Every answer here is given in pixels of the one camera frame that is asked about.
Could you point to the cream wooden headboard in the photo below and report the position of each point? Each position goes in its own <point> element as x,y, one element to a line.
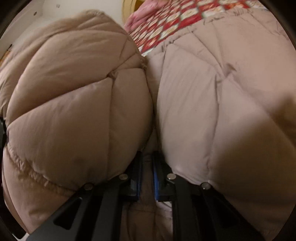
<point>128,9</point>

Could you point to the beige quilted puffer jacket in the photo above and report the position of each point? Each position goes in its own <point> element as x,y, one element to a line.
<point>69,115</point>

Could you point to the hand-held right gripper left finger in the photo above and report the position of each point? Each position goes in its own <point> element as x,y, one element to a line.
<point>137,185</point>

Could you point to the red checked printed bedsheet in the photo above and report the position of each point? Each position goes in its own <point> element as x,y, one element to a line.
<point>175,25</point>

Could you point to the pink floral quilt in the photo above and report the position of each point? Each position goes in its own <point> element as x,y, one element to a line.
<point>141,16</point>

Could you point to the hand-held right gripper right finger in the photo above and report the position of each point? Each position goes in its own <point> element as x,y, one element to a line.
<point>157,184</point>

